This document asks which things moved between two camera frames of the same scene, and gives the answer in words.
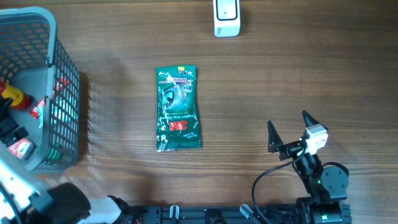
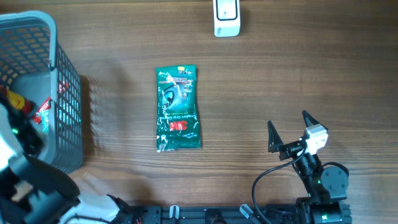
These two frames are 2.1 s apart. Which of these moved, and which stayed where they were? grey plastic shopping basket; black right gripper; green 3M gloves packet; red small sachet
Moved: red small sachet
Stayed: green 3M gloves packet; black right gripper; grey plastic shopping basket
